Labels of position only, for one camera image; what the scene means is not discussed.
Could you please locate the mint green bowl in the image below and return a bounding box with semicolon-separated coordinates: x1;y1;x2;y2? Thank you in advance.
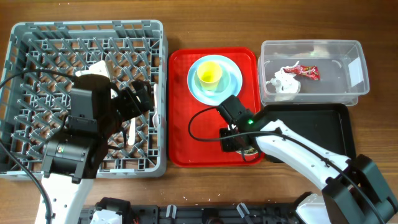
236;146;258;156

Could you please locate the white plastic fork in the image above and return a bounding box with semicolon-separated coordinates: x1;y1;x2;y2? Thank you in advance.
152;83;159;131

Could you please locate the white plastic spoon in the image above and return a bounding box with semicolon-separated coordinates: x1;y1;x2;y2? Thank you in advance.
127;118;136;146

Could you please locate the white napkin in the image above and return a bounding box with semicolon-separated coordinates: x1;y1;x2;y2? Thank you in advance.
266;61;301;94

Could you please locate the red candy wrapper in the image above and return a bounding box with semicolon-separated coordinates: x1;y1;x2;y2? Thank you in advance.
283;65;320;80

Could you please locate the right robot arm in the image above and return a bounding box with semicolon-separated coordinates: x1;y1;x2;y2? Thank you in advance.
216;95;397;223

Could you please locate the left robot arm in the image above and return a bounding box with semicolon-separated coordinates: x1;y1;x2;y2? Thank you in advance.
35;74;154;223

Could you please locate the grey dishwasher rack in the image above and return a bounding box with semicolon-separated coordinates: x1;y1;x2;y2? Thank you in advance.
1;20;169;180

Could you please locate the red plastic tray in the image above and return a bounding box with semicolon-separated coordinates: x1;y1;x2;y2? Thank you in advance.
167;47;263;167

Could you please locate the small teal saucer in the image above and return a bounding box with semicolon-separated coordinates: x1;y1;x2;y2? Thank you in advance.
193;68;231;95

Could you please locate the yellow plastic cup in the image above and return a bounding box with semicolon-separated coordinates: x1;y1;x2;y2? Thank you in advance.
197;61;223;90

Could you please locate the light blue plate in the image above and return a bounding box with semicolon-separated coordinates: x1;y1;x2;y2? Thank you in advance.
187;55;243;106

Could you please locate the black plastic tray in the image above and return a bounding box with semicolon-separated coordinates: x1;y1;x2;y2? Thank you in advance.
264;103;356;159

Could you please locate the clear plastic bin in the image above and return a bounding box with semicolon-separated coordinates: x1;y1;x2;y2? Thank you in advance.
257;40;370;106

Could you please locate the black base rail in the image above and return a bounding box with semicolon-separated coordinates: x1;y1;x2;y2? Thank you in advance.
80;202;312;224

